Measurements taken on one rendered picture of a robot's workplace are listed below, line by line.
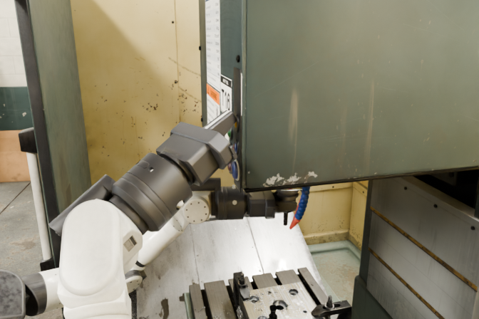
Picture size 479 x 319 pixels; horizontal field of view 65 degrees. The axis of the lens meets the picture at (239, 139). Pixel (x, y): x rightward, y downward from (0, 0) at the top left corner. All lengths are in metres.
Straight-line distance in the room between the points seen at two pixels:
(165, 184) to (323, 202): 1.89
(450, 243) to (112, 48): 1.53
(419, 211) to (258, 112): 0.79
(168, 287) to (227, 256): 0.33
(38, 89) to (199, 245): 1.18
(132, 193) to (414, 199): 0.95
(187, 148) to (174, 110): 1.39
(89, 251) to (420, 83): 0.56
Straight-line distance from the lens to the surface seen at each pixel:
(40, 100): 1.25
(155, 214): 0.50
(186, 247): 2.04
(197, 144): 0.53
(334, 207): 2.39
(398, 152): 0.72
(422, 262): 1.32
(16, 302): 0.94
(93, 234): 0.47
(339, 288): 2.16
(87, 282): 0.46
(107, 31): 1.88
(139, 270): 1.06
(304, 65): 0.60
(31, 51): 1.24
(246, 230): 2.13
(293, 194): 1.00
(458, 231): 1.17
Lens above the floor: 1.86
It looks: 16 degrees down
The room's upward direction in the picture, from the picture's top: straight up
